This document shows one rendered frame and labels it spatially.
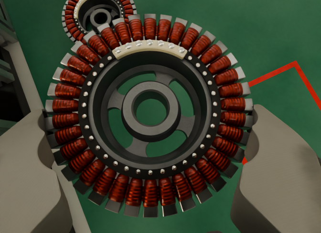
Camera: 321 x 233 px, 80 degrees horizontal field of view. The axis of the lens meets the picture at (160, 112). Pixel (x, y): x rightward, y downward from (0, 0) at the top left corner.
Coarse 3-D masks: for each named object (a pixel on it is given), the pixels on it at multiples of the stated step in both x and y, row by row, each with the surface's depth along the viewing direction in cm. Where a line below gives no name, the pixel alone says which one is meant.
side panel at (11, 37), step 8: (0, 0) 32; (0, 8) 31; (0, 16) 30; (8, 16) 32; (0, 24) 28; (8, 24) 31; (0, 32) 29; (8, 32) 30; (8, 40) 31; (16, 40) 31
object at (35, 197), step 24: (24, 120) 9; (0, 144) 8; (24, 144) 8; (48, 144) 9; (0, 168) 7; (24, 168) 7; (48, 168) 7; (0, 192) 6; (24, 192) 6; (48, 192) 6; (0, 216) 5; (24, 216) 5; (48, 216) 5
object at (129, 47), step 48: (96, 48) 11; (144, 48) 11; (192, 48) 11; (96, 96) 11; (144, 96) 12; (192, 96) 12; (240, 96) 11; (96, 144) 10; (144, 144) 12; (192, 144) 11; (240, 144) 10; (96, 192) 9; (144, 192) 9; (192, 192) 11
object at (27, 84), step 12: (12, 48) 32; (12, 60) 31; (24, 60) 31; (24, 72) 31; (24, 84) 31; (36, 96) 30; (36, 108) 30; (60, 168) 29; (60, 180) 28; (72, 192) 28; (72, 204) 28; (72, 216) 28; (84, 216) 28; (84, 228) 27
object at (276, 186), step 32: (256, 128) 9; (288, 128) 9; (256, 160) 7; (288, 160) 7; (256, 192) 6; (288, 192) 6; (320, 192) 6; (256, 224) 6; (288, 224) 5; (320, 224) 5
